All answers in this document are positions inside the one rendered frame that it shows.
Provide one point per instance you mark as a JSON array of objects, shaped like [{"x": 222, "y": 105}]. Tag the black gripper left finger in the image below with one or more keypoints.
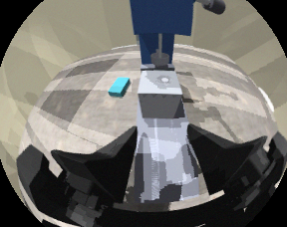
[{"x": 108, "y": 167}]

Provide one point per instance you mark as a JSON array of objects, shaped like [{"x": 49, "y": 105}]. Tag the light blue rectangular block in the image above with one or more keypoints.
[{"x": 119, "y": 87}]

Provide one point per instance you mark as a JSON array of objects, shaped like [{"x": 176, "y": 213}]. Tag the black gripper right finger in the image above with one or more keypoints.
[{"x": 219, "y": 158}]

